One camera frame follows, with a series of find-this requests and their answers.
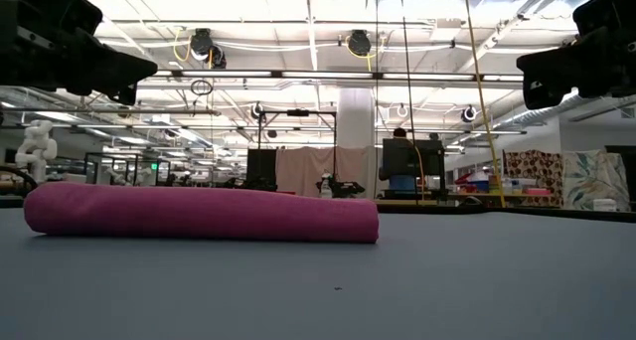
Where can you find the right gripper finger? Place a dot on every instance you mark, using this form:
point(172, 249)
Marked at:
point(551, 69)
point(535, 99)

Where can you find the pink towel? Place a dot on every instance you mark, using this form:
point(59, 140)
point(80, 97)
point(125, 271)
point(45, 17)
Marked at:
point(199, 213)

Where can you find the black background robot arm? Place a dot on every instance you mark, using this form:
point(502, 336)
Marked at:
point(348, 187)

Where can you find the brown circle-patterned cloth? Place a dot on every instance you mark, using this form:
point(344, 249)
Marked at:
point(534, 168)

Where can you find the pink flat box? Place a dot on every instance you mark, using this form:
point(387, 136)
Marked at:
point(539, 191)

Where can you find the pale leaf-patterned cloth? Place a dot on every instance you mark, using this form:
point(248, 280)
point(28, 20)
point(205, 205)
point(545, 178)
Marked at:
point(591, 176)

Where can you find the blue storage bin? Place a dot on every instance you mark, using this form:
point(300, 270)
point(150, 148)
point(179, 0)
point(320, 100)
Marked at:
point(479, 186)

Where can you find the white robot figure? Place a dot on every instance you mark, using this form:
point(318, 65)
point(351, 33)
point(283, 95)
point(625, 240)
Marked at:
point(37, 146)

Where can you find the black cabinet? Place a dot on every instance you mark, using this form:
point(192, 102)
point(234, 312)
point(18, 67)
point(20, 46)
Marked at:
point(630, 176)

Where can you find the black computer monitor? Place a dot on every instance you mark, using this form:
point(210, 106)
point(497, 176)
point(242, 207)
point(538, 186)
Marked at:
point(427, 158)

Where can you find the white tub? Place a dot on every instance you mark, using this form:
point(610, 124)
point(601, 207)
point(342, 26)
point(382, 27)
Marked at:
point(604, 205)

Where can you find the black square panel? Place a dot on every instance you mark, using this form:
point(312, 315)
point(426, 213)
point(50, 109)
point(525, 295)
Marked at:
point(261, 168)

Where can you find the white pillar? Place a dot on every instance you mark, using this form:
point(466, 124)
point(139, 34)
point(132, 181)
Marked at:
point(355, 116)

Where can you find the beige cloth backdrop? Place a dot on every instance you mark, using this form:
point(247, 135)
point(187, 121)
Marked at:
point(303, 168)

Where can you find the long ceiling light bar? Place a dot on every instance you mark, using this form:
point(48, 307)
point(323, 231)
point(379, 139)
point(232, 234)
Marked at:
point(323, 74)

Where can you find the white plastic bottle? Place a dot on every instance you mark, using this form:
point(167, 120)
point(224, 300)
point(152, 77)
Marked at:
point(326, 191)

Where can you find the silver ventilation duct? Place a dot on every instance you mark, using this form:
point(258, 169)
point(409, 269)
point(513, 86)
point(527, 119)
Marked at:
point(546, 112)

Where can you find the black metal gantry frame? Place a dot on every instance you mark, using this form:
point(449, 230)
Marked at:
point(297, 112)

